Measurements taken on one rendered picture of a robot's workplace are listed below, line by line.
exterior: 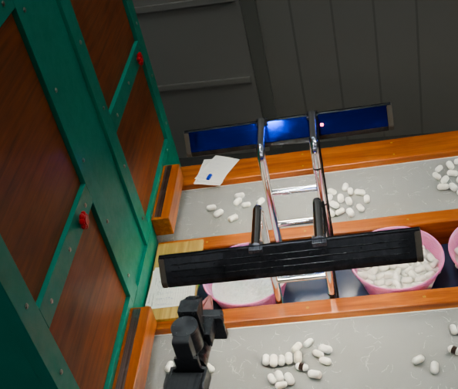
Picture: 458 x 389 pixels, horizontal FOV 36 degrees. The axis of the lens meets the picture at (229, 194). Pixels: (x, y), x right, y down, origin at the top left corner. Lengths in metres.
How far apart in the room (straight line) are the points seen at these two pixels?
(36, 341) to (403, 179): 1.41
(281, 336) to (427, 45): 2.12
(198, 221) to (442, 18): 1.78
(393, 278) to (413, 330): 0.20
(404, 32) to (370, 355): 2.12
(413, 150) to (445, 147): 0.10
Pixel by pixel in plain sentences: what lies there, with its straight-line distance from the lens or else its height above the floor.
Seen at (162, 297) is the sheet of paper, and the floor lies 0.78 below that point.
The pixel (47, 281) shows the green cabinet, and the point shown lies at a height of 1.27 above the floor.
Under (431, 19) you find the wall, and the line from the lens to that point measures 3.68.
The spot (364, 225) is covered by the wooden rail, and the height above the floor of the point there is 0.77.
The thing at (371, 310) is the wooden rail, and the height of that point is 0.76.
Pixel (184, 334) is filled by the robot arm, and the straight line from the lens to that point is 1.46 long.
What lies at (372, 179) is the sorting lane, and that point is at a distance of 2.46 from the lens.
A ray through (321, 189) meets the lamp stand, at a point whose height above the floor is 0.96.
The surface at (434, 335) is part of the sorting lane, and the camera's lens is 1.95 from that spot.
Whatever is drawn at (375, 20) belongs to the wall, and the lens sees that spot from 3.67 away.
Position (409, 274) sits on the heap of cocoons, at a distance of 2.11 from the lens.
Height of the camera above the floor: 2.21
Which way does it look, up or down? 36 degrees down
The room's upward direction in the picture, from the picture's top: 14 degrees counter-clockwise
